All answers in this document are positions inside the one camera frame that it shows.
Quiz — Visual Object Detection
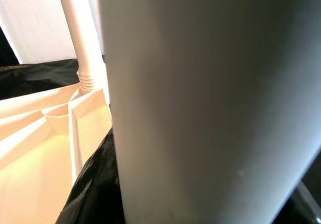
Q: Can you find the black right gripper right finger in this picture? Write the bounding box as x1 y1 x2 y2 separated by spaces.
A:
273 148 321 224

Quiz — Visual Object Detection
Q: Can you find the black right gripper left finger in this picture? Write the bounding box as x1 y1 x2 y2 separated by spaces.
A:
55 128 126 224

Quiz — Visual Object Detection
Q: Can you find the white plastic table top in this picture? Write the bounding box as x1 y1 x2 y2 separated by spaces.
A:
0 87 113 224

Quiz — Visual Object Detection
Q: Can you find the white plastic table leg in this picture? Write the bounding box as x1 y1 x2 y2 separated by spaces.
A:
55 0 106 92
97 0 321 224

